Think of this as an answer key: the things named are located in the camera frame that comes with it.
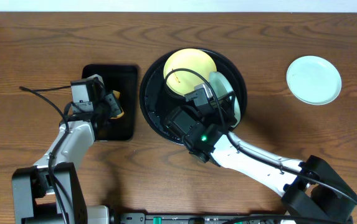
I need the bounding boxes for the green yellow sponge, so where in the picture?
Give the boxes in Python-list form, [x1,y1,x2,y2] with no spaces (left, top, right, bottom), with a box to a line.
[108,90,125,119]

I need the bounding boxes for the mint plate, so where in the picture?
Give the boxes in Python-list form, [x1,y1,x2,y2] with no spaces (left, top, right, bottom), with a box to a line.
[209,72,241,128]
[286,55,342,105]

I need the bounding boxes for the yellow plate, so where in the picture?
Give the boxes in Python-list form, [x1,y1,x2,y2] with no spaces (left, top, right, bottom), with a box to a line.
[163,49,217,96]

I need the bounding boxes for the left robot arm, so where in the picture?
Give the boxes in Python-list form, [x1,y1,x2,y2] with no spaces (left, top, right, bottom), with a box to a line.
[12,74,123,223]

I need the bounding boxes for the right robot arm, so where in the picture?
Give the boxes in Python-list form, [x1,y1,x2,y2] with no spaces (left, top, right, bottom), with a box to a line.
[164,91,357,223]

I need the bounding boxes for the black rectangular tray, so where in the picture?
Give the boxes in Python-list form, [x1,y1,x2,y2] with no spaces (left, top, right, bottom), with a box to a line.
[82,64,138,141]

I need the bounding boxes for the black round tray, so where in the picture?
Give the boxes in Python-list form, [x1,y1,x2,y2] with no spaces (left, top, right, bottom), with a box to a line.
[139,48,247,145]

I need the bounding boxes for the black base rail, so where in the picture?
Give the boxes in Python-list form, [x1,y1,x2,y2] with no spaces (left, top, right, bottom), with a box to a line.
[118,212,291,224]

